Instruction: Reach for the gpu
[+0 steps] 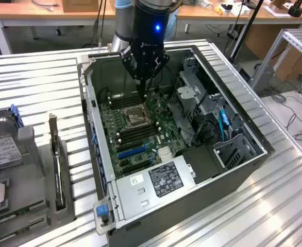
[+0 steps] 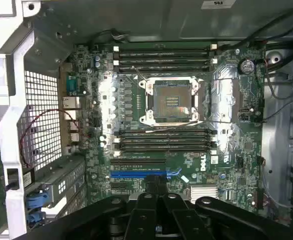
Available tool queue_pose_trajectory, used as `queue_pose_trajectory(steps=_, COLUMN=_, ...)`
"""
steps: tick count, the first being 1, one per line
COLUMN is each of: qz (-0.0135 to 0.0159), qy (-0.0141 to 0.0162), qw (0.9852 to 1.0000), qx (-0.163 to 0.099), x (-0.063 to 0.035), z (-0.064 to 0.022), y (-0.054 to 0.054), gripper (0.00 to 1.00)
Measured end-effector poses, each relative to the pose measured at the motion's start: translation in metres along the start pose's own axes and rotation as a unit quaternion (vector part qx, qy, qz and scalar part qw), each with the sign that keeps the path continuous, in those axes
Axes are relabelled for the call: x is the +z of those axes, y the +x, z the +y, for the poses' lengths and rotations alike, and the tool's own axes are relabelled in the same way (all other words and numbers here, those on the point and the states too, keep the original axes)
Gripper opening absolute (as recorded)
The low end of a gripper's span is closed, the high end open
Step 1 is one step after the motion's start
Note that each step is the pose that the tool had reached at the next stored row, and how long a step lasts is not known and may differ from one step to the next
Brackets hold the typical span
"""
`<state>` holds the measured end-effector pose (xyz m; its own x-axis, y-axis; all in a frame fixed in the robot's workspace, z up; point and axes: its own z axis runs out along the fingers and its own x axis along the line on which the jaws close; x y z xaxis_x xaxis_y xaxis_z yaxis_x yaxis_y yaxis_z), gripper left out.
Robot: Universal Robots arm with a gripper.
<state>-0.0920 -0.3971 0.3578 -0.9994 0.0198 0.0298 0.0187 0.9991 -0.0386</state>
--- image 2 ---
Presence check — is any blue card retention clip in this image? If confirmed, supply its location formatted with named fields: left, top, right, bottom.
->
left=26, top=211, right=47, bottom=230
left=25, top=183, right=56, bottom=210

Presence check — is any small silver finned heatsink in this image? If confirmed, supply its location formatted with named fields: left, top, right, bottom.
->
left=189, top=185, right=219, bottom=203

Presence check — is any silver rear port block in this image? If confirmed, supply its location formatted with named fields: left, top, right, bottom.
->
left=61, top=96, right=81, bottom=110

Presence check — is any silver metal PC case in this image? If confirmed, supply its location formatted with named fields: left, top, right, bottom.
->
left=0, top=0, right=293, bottom=240

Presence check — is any shiny silver chipset heatsink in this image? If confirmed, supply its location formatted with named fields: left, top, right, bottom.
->
left=208, top=65, right=242, bottom=124

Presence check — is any white printed label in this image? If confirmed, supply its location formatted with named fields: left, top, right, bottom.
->
left=201, top=0, right=237, bottom=10

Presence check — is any green Dell motherboard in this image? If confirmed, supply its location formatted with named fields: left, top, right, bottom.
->
left=58, top=41, right=267, bottom=213

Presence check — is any red and black wire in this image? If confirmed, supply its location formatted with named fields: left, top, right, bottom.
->
left=19, top=109, right=81, bottom=168

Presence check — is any blue serial port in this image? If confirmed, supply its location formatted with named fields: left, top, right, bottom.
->
left=66, top=74, right=80, bottom=96

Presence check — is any thin metal locking lever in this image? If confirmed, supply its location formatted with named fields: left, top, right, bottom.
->
left=145, top=119, right=206, bottom=133
left=131, top=65, right=149, bottom=82

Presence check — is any silver CPU socket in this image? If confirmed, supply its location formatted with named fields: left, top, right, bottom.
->
left=138, top=76, right=205, bottom=127

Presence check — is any perforated slot cover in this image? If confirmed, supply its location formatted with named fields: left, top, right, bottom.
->
left=23, top=154, right=87, bottom=208

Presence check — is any blue thin wire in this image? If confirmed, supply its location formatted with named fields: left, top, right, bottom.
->
left=165, top=167, right=183, bottom=178

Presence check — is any thin grey wire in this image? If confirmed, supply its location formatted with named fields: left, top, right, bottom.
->
left=262, top=58, right=293, bottom=121

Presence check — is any black looped cable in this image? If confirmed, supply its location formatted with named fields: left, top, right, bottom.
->
left=90, top=27, right=130, bottom=51

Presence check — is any black cable bundle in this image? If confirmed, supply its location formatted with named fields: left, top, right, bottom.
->
left=220, top=6, right=293, bottom=63

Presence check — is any long black expansion slot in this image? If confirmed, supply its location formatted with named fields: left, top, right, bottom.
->
left=110, top=157, right=167, bottom=165

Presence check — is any round coin cell battery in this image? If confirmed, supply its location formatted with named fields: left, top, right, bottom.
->
left=239, top=57, right=257, bottom=75

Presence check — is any blue expansion slot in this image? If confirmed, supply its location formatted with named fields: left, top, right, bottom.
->
left=109, top=171, right=168, bottom=179

